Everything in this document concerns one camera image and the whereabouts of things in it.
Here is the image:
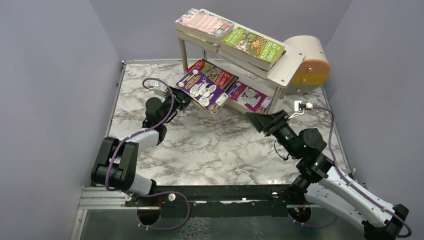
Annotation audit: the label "purple cartoon book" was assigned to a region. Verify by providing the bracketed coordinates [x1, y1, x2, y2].
[176, 68, 230, 116]

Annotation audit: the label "green 65-storey treehouse book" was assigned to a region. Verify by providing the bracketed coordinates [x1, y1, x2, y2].
[219, 26, 286, 72]

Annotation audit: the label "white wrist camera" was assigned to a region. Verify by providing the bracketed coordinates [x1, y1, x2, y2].
[287, 100, 314, 120]
[148, 80, 168, 98]

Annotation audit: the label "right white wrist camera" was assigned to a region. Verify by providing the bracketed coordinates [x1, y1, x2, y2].
[287, 100, 314, 120]

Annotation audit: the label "red 13-storey treehouse book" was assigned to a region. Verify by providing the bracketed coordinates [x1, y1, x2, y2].
[186, 59, 239, 91]

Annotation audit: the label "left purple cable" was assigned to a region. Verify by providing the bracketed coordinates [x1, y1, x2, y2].
[104, 78, 192, 231]

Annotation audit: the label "white two-tier shelf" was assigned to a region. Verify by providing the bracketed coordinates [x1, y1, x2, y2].
[178, 9, 306, 114]

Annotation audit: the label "red bottom books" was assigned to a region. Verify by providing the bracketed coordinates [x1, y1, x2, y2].
[226, 80, 272, 114]

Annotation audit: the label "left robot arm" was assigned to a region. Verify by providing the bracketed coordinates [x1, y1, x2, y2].
[90, 87, 192, 197]

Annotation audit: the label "pink floral book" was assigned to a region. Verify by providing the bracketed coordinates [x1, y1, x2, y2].
[175, 8, 235, 44]

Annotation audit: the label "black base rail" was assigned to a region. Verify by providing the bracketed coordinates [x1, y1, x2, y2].
[89, 183, 323, 220]

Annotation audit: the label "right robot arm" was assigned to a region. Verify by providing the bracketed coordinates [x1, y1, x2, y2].
[245, 110, 412, 240]

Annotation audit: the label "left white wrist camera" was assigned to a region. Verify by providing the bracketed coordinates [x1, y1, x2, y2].
[148, 80, 168, 98]

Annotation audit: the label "round wooden drawer box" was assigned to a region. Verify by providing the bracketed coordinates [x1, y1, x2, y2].
[284, 35, 331, 95]

